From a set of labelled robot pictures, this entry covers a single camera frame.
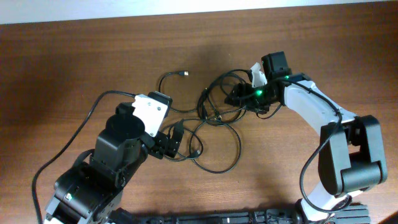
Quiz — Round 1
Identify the camera cable black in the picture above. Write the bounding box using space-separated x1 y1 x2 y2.
31 90 136 224
279 78 356 219

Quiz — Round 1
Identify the black USB cable thick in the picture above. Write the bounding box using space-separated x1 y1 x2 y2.
161 68 252 174

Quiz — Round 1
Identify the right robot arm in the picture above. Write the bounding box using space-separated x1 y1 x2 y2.
224 52 388 223

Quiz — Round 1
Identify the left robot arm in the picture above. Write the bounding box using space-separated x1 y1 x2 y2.
44 103 184 223

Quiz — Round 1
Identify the black USB cable thin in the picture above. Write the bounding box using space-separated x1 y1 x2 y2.
157 70 246 125

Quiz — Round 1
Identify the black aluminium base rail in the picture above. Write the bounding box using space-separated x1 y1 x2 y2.
106 205 371 224

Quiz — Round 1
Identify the right camera cable black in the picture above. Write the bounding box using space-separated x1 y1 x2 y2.
279 78 356 219

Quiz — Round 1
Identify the left camera cable black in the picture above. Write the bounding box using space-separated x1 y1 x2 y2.
31 90 136 224

